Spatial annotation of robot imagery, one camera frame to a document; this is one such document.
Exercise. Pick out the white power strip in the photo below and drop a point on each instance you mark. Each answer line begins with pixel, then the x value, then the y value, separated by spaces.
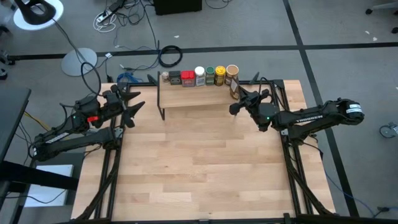
pixel 104 16

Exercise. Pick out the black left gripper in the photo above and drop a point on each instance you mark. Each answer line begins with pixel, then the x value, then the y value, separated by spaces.
pixel 115 104

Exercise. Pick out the grey cabinet with white panel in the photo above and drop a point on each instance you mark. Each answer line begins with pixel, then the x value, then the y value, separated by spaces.
pixel 49 196

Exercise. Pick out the grey caster wheel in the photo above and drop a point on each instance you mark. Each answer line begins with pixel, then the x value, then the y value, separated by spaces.
pixel 387 130

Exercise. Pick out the black spice tin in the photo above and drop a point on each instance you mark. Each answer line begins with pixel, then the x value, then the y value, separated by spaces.
pixel 174 77

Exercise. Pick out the black chair caster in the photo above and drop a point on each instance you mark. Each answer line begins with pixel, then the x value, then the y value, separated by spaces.
pixel 2 74
pixel 4 59

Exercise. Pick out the black box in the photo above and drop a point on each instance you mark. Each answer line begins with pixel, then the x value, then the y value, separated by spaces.
pixel 177 6

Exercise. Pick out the black stand on white disc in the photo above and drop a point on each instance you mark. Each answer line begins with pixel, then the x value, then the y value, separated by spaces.
pixel 56 9

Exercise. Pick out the red-lid spice container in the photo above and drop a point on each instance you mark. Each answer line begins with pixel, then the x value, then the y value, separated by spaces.
pixel 188 78

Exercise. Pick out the brown-lid furikake jar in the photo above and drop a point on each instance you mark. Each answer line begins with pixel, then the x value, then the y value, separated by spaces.
pixel 232 73

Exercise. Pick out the yellow-lid spice jar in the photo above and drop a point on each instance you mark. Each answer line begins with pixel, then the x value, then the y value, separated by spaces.
pixel 220 75

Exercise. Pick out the black beam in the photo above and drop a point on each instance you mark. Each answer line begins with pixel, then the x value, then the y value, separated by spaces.
pixel 37 177

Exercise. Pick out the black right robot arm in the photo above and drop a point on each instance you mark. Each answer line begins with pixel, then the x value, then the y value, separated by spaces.
pixel 311 119

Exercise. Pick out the white-lid spice jar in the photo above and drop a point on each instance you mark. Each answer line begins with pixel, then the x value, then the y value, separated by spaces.
pixel 200 75

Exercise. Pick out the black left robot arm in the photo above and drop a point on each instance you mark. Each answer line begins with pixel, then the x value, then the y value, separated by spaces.
pixel 71 137

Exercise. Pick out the black desk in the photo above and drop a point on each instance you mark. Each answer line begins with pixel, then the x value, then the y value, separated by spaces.
pixel 9 118

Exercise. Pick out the red tag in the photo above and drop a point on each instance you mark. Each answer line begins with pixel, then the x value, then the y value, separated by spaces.
pixel 92 119

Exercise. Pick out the black aluminium table frame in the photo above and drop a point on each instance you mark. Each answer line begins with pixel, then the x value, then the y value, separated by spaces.
pixel 279 84

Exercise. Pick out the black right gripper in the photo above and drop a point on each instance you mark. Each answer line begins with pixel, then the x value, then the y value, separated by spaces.
pixel 252 104

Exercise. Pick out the grey round floor stand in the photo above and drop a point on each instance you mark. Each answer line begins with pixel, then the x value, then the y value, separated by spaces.
pixel 74 63

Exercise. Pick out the small tan-lid spice jar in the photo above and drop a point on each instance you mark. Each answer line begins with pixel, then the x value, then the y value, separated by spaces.
pixel 165 76

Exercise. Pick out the green-lid oregano jar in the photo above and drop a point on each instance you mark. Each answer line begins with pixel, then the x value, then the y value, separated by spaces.
pixel 210 75

